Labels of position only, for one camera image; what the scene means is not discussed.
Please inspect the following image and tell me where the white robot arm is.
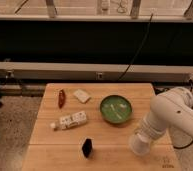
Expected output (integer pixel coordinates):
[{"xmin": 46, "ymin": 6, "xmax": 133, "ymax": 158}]
[{"xmin": 136, "ymin": 87, "xmax": 193, "ymax": 141}]

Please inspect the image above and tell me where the black eraser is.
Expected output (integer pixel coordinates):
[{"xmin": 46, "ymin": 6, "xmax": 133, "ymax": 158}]
[{"xmin": 82, "ymin": 138, "xmax": 93, "ymax": 158}]

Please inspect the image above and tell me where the green bowl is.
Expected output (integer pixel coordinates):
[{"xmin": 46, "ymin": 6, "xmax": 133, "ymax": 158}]
[{"xmin": 100, "ymin": 95, "xmax": 133, "ymax": 124}]

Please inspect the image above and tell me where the white plastic bottle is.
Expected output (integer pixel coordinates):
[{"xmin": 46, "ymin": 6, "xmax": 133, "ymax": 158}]
[{"xmin": 50, "ymin": 111, "xmax": 87, "ymax": 130}]

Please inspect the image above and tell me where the white rectangular block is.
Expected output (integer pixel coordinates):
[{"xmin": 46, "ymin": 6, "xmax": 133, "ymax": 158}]
[{"xmin": 73, "ymin": 89, "xmax": 91, "ymax": 103}]

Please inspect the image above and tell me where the black hanging cable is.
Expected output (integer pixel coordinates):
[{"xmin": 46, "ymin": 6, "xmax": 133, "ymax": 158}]
[{"xmin": 115, "ymin": 13, "xmax": 154, "ymax": 83}]

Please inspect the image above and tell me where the black floor cable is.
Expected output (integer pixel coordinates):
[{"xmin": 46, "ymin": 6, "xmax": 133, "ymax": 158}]
[{"xmin": 172, "ymin": 103, "xmax": 193, "ymax": 150}]

